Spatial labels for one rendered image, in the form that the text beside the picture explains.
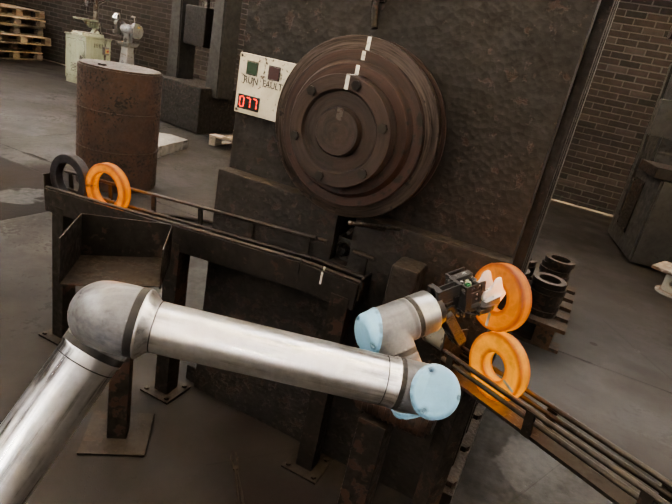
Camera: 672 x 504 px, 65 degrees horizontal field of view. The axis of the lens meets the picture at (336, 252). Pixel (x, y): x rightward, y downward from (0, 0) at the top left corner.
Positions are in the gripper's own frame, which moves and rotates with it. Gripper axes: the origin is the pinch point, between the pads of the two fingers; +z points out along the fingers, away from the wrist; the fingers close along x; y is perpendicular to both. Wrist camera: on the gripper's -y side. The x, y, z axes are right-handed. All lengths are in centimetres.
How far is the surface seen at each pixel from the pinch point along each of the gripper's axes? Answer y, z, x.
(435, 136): 27.8, 2.7, 29.6
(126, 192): 0, -64, 116
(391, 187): 14.9, -7.0, 34.6
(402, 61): 45, 0, 40
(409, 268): -6.6, -5.7, 27.9
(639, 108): -109, 529, 317
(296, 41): 47, -10, 81
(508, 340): -7.9, -4.0, -7.3
